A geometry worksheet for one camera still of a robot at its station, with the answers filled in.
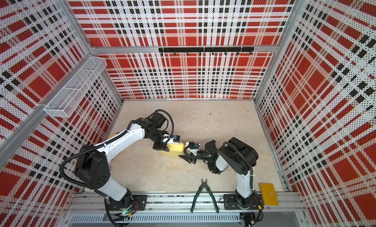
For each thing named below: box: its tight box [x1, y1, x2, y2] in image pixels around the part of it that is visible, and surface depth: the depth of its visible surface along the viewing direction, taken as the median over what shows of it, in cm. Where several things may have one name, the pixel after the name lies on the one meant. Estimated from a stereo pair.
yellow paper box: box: [159, 142, 186, 158], surface depth 82 cm
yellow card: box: [258, 182, 280, 206], surface depth 76 cm
